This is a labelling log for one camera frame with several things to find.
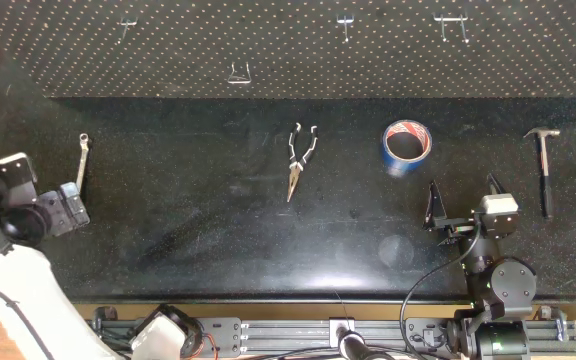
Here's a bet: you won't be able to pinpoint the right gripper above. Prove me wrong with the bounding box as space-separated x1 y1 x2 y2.
422 173 507 247

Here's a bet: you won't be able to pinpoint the roll of blue tape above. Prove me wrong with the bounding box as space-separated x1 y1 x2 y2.
380 118 433 177

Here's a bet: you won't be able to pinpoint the hammer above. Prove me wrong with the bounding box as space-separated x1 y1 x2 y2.
523 126 562 220

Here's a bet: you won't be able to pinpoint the pliers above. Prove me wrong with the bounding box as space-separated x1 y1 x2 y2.
286 122 319 204

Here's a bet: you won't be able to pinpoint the wrench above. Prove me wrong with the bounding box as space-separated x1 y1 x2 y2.
75 132 91 194

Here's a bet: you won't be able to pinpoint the black pegboard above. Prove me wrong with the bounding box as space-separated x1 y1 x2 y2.
0 0 576 100

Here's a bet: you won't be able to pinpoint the metal hook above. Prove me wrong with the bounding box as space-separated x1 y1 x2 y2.
226 61 253 85
432 13 470 45
117 16 139 44
336 13 355 44

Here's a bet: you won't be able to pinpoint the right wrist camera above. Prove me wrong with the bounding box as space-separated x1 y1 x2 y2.
475 193 521 239

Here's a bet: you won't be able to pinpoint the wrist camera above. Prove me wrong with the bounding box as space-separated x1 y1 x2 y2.
0 152 39 207
475 193 521 239

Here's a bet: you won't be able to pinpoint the black cable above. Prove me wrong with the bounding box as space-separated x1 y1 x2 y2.
0 282 57 360
398 222 484 360

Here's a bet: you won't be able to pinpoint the mounting rail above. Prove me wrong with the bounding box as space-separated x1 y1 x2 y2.
90 304 576 360

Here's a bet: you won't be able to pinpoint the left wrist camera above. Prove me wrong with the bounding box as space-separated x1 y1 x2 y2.
0 152 39 207

